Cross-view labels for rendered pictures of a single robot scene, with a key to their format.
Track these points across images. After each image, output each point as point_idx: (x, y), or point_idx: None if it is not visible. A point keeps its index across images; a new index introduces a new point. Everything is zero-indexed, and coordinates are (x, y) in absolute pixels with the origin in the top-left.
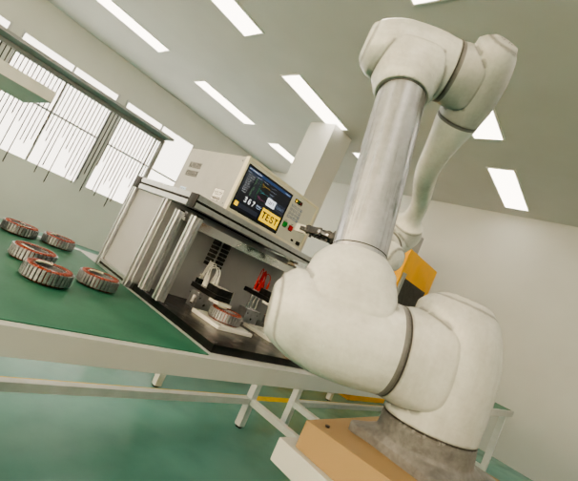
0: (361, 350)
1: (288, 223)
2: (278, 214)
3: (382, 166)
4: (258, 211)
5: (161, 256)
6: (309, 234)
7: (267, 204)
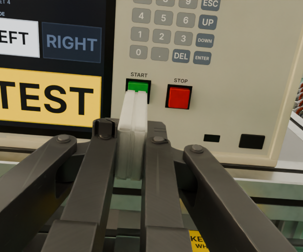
0: None
1: (159, 83)
2: (75, 65)
3: None
4: None
5: None
6: (143, 176)
7: None
